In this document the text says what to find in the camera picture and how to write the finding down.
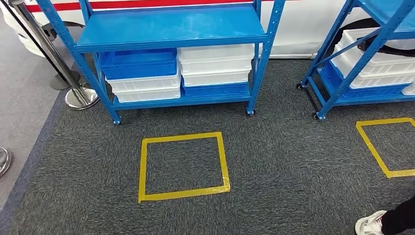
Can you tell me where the blue metal shelf rack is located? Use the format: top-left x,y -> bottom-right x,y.
296,0 -> 415,121
35,0 -> 287,126

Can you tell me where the blue plastic bin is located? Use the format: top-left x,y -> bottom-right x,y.
319,61 -> 413,101
181,79 -> 250,97
98,48 -> 178,80

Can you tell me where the white vehicle with red stripe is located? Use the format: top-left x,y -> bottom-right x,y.
0,0 -> 415,60

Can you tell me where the person's foot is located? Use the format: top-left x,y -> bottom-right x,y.
354,210 -> 389,235

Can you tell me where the chrome stanchion base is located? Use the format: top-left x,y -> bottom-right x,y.
0,147 -> 13,179

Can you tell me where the person's leg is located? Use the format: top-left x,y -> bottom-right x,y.
381,194 -> 415,235

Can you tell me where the chrome stanchion post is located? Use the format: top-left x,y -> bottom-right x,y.
8,0 -> 100,110

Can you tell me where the dark stanchion post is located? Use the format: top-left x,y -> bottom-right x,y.
0,0 -> 81,91

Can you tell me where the black plastic frame part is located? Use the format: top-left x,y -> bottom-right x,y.
357,36 -> 415,58

